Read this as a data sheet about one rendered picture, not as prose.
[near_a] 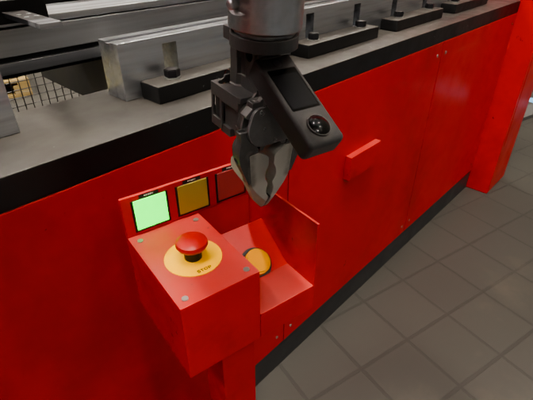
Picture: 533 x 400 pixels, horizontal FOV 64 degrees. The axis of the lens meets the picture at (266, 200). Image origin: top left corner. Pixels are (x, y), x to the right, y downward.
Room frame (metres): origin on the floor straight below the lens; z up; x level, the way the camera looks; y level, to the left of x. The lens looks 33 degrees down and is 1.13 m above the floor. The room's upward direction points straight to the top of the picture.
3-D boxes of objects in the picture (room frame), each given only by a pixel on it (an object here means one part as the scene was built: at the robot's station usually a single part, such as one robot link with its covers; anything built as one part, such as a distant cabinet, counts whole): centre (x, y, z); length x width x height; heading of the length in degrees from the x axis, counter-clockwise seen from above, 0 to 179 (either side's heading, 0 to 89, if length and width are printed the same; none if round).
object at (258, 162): (0.46, 0.03, 0.87); 0.06 x 0.03 x 0.09; 36
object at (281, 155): (0.48, 0.00, 0.87); 0.06 x 0.03 x 0.09; 36
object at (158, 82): (0.82, 0.10, 0.89); 0.30 x 0.05 x 0.03; 137
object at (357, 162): (1.06, -0.27, 0.59); 0.15 x 0.02 x 0.07; 137
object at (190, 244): (0.41, 0.09, 0.79); 0.04 x 0.04 x 0.04
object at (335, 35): (1.11, -0.18, 0.89); 0.30 x 0.05 x 0.03; 137
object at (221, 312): (0.45, 0.06, 0.75); 0.20 x 0.16 x 0.18; 126
